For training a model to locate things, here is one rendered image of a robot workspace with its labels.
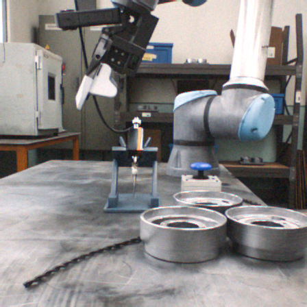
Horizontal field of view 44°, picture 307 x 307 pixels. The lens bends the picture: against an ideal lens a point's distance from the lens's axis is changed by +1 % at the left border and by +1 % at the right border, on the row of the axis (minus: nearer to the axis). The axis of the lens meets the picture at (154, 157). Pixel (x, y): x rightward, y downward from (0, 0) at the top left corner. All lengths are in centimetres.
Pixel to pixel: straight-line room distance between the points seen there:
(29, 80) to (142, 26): 208
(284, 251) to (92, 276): 22
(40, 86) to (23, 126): 30
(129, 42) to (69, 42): 379
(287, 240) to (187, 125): 60
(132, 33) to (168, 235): 40
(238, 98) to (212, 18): 375
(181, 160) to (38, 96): 184
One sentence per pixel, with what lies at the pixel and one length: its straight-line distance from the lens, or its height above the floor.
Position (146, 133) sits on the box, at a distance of 397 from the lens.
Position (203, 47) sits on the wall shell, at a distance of 459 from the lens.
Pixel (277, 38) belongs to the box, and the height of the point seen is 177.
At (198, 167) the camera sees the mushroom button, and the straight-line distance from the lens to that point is 70.
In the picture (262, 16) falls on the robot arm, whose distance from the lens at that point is 103.
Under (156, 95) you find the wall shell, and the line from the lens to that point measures 451.
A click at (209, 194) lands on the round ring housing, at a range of 63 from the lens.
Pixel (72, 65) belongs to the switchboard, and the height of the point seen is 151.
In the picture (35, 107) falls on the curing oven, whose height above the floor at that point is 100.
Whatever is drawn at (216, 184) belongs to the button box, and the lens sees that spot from 70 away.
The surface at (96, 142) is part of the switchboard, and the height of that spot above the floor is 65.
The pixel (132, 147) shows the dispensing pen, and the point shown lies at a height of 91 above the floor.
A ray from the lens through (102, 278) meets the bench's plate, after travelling 40.
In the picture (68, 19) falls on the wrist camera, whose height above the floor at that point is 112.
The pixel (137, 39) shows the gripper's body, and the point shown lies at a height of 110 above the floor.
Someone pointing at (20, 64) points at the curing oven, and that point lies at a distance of 275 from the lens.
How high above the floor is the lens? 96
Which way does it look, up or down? 6 degrees down
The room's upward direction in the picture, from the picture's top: 1 degrees clockwise
